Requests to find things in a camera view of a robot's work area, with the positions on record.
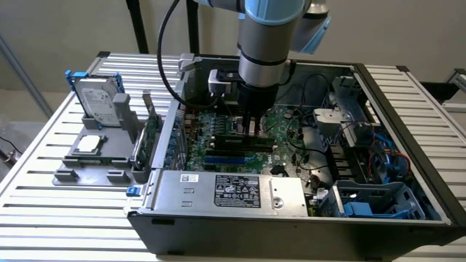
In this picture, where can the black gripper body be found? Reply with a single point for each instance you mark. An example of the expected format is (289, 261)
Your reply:
(258, 98)

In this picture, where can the black RAM stick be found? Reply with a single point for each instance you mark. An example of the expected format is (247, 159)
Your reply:
(234, 141)

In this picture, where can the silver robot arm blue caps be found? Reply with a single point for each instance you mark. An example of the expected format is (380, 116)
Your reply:
(261, 41)

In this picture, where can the black RAM slot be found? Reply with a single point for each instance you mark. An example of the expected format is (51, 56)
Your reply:
(241, 148)

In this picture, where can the blue expansion slot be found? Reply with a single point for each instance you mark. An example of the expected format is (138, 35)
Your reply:
(223, 160)

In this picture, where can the black expansion slot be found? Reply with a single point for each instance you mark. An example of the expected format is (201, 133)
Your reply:
(218, 167)

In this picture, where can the CPU socket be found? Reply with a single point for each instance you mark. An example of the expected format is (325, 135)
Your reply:
(234, 124)

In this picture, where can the green motherboard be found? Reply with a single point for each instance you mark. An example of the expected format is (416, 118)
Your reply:
(287, 131)

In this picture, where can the grey fan shroud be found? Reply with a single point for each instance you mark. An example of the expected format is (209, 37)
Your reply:
(328, 116)

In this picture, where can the grey case latch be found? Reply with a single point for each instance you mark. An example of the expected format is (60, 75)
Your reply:
(186, 61)

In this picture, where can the metal disk cage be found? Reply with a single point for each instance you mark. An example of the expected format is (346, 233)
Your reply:
(352, 98)

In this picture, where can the green graphics card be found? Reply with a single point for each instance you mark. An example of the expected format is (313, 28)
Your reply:
(147, 136)

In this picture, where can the silver power supply unit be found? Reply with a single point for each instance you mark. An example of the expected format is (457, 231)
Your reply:
(189, 191)

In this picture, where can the black pole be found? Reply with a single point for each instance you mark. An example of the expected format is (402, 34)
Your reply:
(138, 24)
(193, 24)

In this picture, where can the grey parts rack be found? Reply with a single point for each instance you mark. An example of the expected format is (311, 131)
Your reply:
(121, 152)

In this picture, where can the blue disk caddy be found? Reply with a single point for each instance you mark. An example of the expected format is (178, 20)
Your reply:
(117, 79)

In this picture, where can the blue plastic clip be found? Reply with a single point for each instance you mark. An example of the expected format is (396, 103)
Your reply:
(133, 190)

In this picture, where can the black open PC case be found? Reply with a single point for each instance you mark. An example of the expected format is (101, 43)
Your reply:
(255, 234)

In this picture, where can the silver hard disk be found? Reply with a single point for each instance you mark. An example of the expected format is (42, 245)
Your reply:
(98, 101)

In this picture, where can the blue disk bay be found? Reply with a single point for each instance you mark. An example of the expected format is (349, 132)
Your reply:
(386, 196)

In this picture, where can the silver CPU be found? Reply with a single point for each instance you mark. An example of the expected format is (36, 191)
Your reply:
(89, 143)

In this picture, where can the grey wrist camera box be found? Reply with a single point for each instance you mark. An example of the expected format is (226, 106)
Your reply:
(221, 83)

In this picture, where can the aluminium rail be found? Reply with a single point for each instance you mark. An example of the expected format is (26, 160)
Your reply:
(454, 79)

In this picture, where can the aluminium frame post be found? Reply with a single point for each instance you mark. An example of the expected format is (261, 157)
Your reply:
(26, 73)

